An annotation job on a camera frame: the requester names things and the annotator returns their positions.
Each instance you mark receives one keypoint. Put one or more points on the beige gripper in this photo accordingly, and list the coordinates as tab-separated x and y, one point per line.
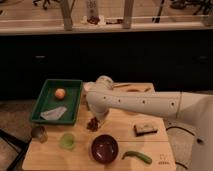
101	118

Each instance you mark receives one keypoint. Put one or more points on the dark purple grape bunch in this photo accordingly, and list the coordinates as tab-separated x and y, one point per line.
93	124

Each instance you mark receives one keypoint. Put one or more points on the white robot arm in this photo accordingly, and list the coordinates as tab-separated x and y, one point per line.
191	108

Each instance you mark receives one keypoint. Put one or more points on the white ceramic cup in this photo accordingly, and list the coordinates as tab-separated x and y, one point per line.
87	86

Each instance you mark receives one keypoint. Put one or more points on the green plastic cup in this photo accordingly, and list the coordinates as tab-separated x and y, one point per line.
67	141

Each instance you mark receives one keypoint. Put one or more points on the metal cup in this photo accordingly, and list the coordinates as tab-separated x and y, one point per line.
39	133

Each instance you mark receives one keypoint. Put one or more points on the dark maroon bowl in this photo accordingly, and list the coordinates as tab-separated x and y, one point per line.
104	149

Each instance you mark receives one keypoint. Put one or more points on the black headed wooden spoon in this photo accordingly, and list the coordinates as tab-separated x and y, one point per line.
121	85

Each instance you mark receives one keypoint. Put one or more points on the orange red bowl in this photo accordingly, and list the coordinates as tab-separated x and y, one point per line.
135	90

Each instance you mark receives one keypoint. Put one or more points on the green plastic tray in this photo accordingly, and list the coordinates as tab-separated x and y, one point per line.
47	101

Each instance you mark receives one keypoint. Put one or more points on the orange peach fruit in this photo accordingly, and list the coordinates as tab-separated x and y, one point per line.
60	93

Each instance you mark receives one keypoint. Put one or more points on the grey folded cloth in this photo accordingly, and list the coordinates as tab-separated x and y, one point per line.
54	114

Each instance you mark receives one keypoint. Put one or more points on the green chili pepper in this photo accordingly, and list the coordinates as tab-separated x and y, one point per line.
141	156

